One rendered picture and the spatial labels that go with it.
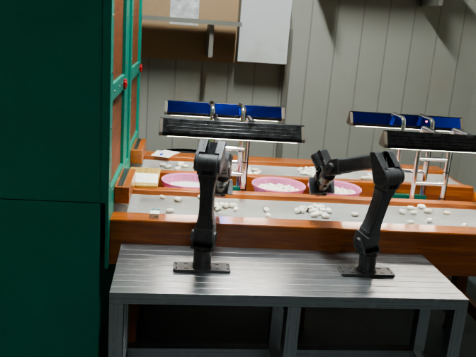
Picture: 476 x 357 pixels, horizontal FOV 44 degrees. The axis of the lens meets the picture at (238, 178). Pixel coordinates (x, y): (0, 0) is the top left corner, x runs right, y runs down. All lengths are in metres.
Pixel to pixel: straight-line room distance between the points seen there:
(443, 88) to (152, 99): 2.29
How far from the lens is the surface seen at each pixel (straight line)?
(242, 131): 2.50
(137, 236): 2.30
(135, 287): 1.96
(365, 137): 4.83
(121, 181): 2.44
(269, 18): 4.35
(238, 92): 4.57
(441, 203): 2.95
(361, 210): 2.73
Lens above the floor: 1.52
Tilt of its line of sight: 15 degrees down
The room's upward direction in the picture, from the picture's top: 4 degrees clockwise
